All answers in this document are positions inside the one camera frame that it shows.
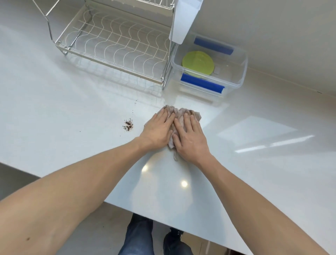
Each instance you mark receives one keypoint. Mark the person's right hand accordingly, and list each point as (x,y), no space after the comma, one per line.
(193,144)

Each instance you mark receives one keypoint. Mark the person's left hand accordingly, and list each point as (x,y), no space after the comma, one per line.
(157,131)

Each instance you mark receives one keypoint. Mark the pinkish grey cleaning cloth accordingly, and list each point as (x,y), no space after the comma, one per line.
(181,113)

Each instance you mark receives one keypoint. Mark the person's left forearm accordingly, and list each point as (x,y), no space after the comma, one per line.
(65,194)

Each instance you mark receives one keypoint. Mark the person's right forearm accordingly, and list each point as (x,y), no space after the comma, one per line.
(257,215)

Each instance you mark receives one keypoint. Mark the person's right black sneaker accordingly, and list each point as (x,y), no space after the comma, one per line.
(175,232)

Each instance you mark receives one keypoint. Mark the person's blue jeans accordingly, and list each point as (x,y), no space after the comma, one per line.
(136,236)

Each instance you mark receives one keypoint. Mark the dark crumbs pile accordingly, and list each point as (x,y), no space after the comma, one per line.
(128,125)

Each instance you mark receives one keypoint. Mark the white plastic utensil holder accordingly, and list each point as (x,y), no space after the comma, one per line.
(183,21)

